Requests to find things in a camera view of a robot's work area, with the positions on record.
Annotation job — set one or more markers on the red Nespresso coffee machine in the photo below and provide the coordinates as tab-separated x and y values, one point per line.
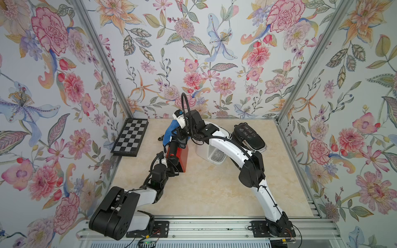
177	157

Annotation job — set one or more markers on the white coffee machine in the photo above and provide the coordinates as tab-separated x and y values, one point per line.
210	154

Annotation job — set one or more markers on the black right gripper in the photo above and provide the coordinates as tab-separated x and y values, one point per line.
181	136

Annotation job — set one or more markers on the aluminium corner post left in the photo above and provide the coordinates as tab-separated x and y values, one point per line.
83	15

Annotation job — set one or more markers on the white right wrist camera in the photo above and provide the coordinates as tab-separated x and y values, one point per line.
179	116

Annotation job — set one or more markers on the black coffee machine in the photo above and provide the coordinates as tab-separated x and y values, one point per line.
248	138

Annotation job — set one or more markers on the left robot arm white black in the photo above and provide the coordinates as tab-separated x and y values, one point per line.
118	215

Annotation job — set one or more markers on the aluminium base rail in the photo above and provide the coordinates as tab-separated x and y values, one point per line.
206	232

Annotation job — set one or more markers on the blue microfibre cloth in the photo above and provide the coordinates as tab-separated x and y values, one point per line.
168	134

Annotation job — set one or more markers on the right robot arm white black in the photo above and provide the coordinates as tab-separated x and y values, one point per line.
252	176

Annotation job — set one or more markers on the black folding chessboard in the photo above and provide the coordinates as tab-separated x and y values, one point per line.
129	141

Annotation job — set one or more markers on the aluminium corner post right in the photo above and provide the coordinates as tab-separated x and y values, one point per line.
332	26

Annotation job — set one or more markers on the aluminium corner post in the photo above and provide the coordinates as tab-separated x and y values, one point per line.
83	15
332	26

